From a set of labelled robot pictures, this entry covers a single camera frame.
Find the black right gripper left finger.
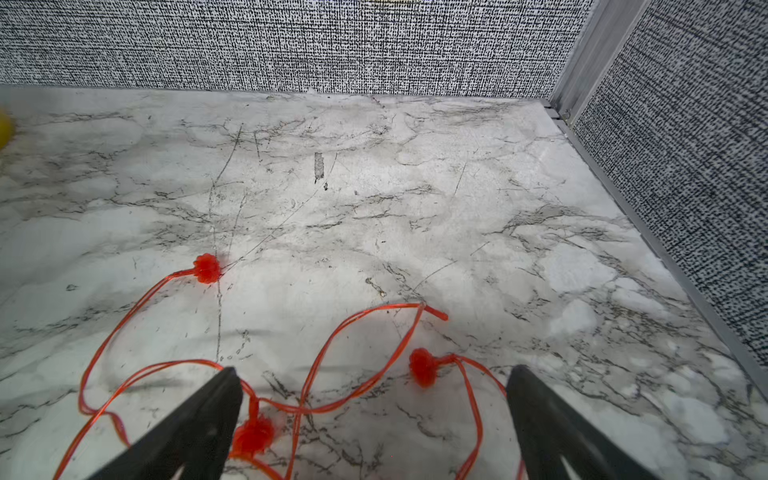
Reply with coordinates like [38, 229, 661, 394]
[91, 367, 243, 479]

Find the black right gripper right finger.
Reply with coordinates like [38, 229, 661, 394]
[506, 365, 655, 479]

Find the yellow bamboo steamer basket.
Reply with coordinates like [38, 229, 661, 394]
[0, 110, 15, 149]

